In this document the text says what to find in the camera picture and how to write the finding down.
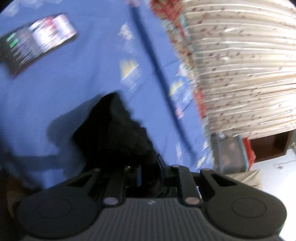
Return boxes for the black pants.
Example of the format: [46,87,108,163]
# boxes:
[72,92,175,198]

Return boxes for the teal rimmed storage box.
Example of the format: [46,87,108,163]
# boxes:
[211,133,248,174]

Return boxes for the red item on box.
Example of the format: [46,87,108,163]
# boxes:
[242,138,256,170]

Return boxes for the brown wooden cabinet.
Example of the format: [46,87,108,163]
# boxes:
[250,131,293,162]

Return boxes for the blue patterned bedsheet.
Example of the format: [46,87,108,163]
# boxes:
[1,1,213,188]

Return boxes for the beige floral curtain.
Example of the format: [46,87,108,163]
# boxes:
[182,1,295,138]

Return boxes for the red floral blanket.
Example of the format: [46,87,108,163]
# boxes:
[149,1,210,137]

